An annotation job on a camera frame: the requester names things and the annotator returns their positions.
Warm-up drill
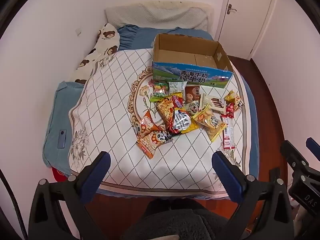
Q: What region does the brown snack packet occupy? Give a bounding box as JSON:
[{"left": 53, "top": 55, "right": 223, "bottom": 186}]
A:
[{"left": 184, "top": 85, "right": 202, "bottom": 101}]

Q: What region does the black cable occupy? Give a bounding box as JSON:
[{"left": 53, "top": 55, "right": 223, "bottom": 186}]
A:
[{"left": 0, "top": 167, "right": 27, "bottom": 240}]

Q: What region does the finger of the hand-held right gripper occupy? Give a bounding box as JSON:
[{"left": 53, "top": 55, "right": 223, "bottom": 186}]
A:
[
  {"left": 280, "top": 140, "right": 311, "bottom": 174},
  {"left": 306, "top": 137, "right": 320, "bottom": 162}
]

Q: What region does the small orange panda packet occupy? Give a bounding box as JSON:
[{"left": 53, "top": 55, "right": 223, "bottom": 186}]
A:
[{"left": 135, "top": 111, "right": 161, "bottom": 137}]

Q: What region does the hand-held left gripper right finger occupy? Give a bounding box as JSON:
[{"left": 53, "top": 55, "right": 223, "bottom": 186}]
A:
[{"left": 212, "top": 151, "right": 293, "bottom": 240}]

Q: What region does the grey textured pillow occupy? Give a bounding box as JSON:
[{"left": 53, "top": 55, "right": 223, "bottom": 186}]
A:
[{"left": 104, "top": 2, "right": 215, "bottom": 32}]

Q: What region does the small yellow panda packet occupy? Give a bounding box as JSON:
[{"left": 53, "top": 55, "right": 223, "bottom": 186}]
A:
[{"left": 224, "top": 90, "right": 245, "bottom": 111}]

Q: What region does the blue bed sheet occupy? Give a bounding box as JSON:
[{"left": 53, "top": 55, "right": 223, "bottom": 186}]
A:
[{"left": 42, "top": 26, "right": 258, "bottom": 201}]

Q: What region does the small red snack packet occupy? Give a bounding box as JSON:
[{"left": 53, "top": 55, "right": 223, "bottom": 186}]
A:
[{"left": 225, "top": 102, "right": 236, "bottom": 118}]

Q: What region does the pink red snack packet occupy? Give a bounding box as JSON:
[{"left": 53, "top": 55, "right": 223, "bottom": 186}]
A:
[{"left": 170, "top": 92, "right": 186, "bottom": 109}]

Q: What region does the red round object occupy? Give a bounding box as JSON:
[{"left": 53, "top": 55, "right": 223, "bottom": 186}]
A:
[{"left": 51, "top": 167, "right": 69, "bottom": 183}]

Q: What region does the pale green snack packet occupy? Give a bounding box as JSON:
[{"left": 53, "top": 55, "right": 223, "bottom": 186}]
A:
[{"left": 184, "top": 100, "right": 201, "bottom": 116}]

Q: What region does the printed cardboard box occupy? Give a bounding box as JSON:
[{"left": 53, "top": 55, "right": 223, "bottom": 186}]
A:
[{"left": 152, "top": 33, "right": 234, "bottom": 89}]

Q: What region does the green gumball candy packet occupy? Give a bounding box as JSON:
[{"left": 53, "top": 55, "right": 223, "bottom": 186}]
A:
[{"left": 149, "top": 80, "right": 169, "bottom": 102}]

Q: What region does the long red white packet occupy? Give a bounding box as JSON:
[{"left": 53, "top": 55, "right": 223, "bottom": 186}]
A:
[{"left": 220, "top": 114, "right": 236, "bottom": 151}]

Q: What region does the large orange panda packet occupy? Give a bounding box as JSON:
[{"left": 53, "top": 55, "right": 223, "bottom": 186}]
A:
[{"left": 136, "top": 127, "right": 174, "bottom": 159}]

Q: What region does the white floral printed quilt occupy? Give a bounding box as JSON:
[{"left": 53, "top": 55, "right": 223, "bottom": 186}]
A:
[{"left": 68, "top": 48, "right": 250, "bottom": 200}]

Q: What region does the white door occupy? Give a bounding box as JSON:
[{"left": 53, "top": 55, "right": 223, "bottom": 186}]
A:
[{"left": 214, "top": 0, "right": 278, "bottom": 58}]

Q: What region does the black yellow noodle packet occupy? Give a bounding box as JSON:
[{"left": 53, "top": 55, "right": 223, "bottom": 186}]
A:
[{"left": 166, "top": 107, "right": 200, "bottom": 137}]

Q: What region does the bear print pillow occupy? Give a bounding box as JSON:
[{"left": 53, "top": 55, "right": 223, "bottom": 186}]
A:
[{"left": 69, "top": 23, "right": 121, "bottom": 85}]

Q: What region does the blue smartphone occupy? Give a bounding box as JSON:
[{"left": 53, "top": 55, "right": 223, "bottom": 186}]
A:
[{"left": 58, "top": 129, "right": 67, "bottom": 149}]

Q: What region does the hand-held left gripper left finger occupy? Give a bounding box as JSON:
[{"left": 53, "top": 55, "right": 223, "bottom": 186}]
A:
[{"left": 29, "top": 151, "right": 111, "bottom": 240}]

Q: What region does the white chocolate biscuit pack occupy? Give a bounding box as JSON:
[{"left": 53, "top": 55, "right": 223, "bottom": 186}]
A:
[{"left": 199, "top": 93, "right": 227, "bottom": 112}]

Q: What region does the blue ruffled pillow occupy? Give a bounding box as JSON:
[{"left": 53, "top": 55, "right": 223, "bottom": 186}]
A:
[{"left": 117, "top": 24, "right": 214, "bottom": 51}]

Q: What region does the orange noodle snack packet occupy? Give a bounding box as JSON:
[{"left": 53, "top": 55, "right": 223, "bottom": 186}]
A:
[{"left": 156, "top": 97, "right": 181, "bottom": 126}]

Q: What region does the yellow chips packet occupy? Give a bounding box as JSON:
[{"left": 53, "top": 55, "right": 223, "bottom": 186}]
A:
[{"left": 194, "top": 106, "right": 227, "bottom": 143}]

